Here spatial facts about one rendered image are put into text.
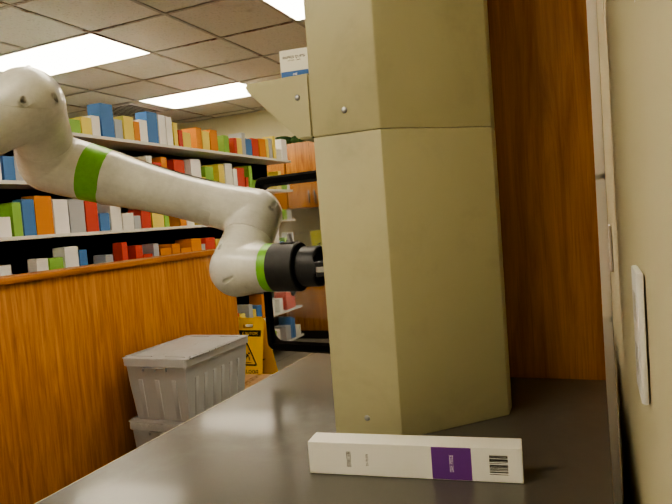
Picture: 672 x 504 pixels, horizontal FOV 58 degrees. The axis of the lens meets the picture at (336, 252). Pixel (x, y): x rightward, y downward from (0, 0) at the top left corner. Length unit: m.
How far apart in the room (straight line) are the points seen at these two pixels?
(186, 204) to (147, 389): 2.16
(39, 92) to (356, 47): 0.56
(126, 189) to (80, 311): 2.03
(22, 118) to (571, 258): 1.02
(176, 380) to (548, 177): 2.34
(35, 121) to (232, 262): 0.42
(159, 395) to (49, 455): 0.55
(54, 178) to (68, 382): 2.01
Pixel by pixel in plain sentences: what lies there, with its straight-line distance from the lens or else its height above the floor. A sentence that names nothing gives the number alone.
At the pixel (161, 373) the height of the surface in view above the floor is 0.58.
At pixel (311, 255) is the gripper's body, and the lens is 1.08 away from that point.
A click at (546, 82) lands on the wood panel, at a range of 1.26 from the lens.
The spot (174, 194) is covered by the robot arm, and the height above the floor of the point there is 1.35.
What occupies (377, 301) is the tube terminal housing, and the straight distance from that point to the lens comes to 0.93.
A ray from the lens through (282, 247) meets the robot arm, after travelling 1.11.
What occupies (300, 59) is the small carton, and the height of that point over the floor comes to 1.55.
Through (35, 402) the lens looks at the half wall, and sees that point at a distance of 3.11.
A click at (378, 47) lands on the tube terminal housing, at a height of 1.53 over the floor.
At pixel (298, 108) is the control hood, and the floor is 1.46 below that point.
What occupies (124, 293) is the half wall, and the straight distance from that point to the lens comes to 3.47.
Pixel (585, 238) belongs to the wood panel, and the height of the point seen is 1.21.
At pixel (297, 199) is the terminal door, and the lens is 1.34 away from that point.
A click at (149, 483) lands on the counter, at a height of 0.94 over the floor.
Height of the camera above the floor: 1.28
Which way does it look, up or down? 3 degrees down
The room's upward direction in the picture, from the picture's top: 4 degrees counter-clockwise
